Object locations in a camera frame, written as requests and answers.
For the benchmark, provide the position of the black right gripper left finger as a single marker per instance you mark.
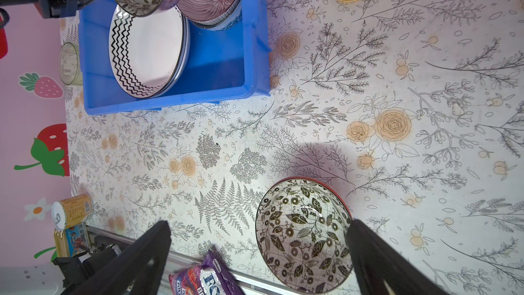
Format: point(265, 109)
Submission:
point(139, 266)

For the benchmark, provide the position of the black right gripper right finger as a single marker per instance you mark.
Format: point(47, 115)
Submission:
point(380, 269)

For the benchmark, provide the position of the black leaf pattern red bowl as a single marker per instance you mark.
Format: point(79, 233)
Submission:
point(300, 230)

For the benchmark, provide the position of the zigzag rim white plate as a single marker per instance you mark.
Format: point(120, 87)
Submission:
point(148, 54)

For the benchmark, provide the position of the blue plastic bin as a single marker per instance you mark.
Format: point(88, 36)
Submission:
point(222, 65)

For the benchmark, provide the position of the purple Fox's candy bag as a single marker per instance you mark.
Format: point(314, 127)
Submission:
point(209, 278)

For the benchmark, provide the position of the green glass cup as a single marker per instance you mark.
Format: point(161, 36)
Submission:
point(69, 65)

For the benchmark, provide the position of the tin can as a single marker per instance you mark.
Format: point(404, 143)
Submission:
point(70, 212)

